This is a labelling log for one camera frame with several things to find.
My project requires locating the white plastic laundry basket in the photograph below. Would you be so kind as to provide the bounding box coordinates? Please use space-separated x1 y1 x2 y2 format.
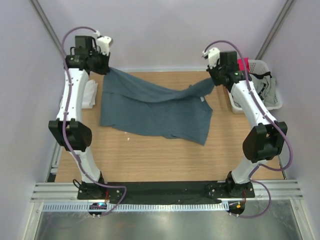
244 58 283 111

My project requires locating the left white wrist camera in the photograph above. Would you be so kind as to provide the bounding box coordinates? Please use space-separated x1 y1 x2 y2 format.
92 31 113 56

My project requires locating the aluminium corner post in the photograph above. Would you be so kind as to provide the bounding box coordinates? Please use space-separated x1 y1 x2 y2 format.
29 0 62 54
255 0 297 60

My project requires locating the grey t-shirt black trim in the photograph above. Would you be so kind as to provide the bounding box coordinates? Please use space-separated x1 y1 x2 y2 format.
249 71 276 107

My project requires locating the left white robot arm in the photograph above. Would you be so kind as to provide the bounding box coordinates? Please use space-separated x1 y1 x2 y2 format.
48 34 113 200

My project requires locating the red t-shirt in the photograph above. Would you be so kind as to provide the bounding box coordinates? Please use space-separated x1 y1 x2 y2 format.
237 57 250 73

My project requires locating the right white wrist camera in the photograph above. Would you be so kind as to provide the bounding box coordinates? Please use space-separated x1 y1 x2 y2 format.
202 47 220 69

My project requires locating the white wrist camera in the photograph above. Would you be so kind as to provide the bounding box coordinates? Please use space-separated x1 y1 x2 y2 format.
92 31 113 56
202 47 220 69

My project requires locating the white slotted cable duct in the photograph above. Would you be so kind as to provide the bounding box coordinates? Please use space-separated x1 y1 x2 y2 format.
42 201 229 213

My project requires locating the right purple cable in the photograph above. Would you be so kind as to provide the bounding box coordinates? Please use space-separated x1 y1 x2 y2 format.
203 40 294 218

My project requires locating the left aluminium corner post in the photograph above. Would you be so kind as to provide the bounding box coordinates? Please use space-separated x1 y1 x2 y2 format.
29 0 62 54

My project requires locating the right aluminium corner post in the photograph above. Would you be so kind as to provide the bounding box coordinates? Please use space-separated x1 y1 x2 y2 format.
255 0 297 60

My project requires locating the folded white t-shirt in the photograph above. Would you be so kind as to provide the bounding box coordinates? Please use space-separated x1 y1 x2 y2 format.
59 79 99 110

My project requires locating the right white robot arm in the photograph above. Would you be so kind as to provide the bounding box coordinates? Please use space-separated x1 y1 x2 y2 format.
203 47 288 198

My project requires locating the blue-grey t-shirt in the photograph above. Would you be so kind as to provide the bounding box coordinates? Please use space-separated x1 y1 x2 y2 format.
100 68 214 145

